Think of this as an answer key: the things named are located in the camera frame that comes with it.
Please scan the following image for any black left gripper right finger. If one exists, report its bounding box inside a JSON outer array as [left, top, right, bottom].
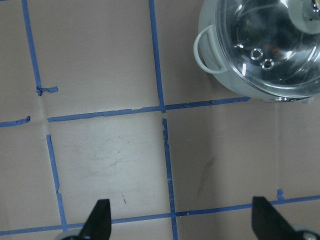
[[251, 196, 297, 240]]

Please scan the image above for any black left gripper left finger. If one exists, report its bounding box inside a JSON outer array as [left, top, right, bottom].
[[78, 199, 111, 240]]

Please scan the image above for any glass pot lid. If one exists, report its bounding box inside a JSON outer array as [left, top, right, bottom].
[[215, 0, 320, 98]]

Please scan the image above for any grey cooking pot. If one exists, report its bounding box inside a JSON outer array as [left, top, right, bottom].
[[193, 0, 320, 102]]

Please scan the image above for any brown paper table cover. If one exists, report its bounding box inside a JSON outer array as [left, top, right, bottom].
[[0, 0, 320, 240]]

